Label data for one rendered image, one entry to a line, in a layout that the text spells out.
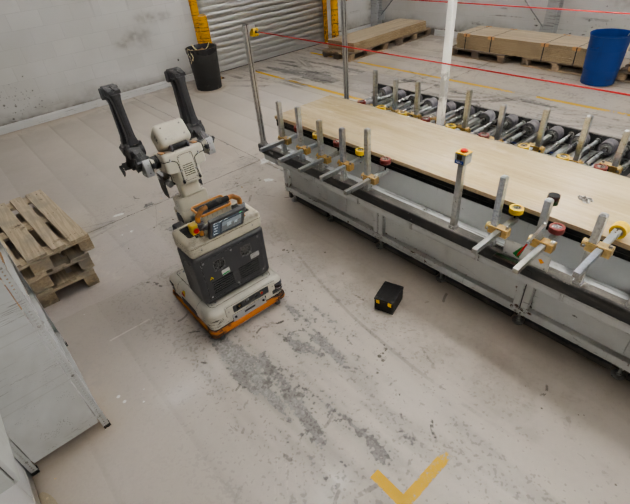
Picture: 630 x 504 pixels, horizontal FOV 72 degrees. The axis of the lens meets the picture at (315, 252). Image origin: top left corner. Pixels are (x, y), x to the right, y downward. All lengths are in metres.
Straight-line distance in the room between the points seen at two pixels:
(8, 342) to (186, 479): 1.13
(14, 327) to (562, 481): 2.74
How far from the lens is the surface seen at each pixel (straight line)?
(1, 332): 2.44
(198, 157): 2.95
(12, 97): 8.61
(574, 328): 3.16
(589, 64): 8.13
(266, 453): 2.65
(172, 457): 2.79
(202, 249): 2.79
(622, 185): 3.23
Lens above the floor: 2.31
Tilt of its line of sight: 37 degrees down
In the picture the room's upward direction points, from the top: 6 degrees counter-clockwise
